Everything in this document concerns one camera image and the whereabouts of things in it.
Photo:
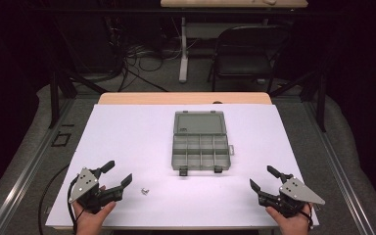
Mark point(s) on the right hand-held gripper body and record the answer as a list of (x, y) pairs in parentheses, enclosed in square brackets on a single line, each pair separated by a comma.
[(298, 192)]

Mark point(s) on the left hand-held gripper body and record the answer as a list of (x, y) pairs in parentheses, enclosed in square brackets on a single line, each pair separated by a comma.
[(84, 182)]

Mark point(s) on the small silver screw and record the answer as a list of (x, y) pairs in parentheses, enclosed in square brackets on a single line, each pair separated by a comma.
[(145, 191)]

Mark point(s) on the grey plastic organizer box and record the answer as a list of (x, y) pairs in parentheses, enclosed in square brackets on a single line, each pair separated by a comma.
[(199, 124)]

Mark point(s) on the person's right hand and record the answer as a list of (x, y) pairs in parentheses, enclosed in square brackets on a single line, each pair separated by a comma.
[(293, 225)]

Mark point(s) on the person's left hand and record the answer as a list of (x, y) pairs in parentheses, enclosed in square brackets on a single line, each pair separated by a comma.
[(91, 223)]

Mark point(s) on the white board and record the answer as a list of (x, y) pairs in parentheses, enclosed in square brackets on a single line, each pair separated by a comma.
[(137, 137)]

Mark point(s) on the black metal stand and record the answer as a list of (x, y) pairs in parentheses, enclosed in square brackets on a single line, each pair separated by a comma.
[(54, 98), (321, 104)]

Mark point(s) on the wooden table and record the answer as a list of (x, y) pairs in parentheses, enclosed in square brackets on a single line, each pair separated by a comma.
[(176, 98)]

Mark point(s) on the black folding chair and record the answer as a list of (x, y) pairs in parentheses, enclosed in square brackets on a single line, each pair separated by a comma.
[(241, 67)]

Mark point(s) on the small white object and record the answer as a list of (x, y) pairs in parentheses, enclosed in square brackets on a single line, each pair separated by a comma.
[(269, 1)]

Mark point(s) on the wooden desk with white leg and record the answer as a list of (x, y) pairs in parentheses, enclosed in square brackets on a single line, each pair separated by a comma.
[(209, 3)]

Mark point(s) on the metal floor rail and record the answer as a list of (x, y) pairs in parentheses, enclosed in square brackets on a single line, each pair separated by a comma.
[(29, 171), (338, 169)]

